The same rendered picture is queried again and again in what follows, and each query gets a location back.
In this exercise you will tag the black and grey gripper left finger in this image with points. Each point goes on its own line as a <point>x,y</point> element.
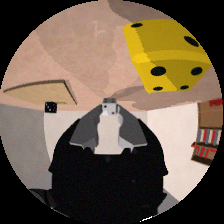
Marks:
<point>82,133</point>

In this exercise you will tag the tan square mat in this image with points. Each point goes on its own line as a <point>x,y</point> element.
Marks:
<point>40,92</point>

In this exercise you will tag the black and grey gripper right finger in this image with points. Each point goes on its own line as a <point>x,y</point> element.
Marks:
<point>137,136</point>

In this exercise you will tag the yellow die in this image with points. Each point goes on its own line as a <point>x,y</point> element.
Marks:
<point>166,55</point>

